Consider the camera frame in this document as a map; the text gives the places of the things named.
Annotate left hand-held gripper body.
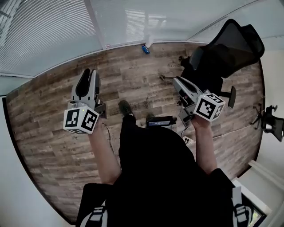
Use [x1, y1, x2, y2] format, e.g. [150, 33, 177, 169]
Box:
[63, 95, 107, 135]

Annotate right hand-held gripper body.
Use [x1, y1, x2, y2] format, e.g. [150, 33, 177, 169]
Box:
[179, 93, 226, 127]

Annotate white slatted window blinds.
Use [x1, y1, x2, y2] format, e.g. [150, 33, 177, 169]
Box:
[88, 0, 222, 45]
[0, 0, 98, 74]

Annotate person's right forearm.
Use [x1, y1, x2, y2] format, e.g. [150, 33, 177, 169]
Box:
[192, 118, 218, 176]

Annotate person's left forearm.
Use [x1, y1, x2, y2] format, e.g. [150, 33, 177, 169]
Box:
[88, 117, 122, 184]

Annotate person's dark left shoe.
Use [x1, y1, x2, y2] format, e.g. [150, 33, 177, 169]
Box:
[118, 99, 134, 117]

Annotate blue chest-mounted device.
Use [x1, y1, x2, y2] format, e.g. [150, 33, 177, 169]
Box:
[146, 116, 178, 127]

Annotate black mesh office chair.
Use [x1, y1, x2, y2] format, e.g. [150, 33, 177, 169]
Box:
[178, 19, 266, 109]
[250, 104, 284, 142]

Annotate person's black clothing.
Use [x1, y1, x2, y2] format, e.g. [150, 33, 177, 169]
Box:
[76, 115, 253, 227]

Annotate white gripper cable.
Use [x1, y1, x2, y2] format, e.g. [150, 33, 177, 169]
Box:
[181, 125, 193, 138]

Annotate white floor cable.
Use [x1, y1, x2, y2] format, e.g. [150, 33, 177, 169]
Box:
[213, 125, 264, 138]

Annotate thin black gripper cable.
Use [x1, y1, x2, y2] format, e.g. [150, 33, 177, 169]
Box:
[102, 123, 115, 153]

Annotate grey window frame post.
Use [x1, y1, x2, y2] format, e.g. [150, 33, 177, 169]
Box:
[83, 0, 105, 51]

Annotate grey left backpack strap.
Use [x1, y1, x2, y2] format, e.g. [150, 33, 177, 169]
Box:
[79, 201, 107, 227]

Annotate grey backpack strap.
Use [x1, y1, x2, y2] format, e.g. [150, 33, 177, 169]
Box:
[232, 186, 252, 227]
[79, 201, 107, 227]

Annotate grey right backpack strap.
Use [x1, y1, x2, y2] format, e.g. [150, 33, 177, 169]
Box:
[232, 186, 252, 227]

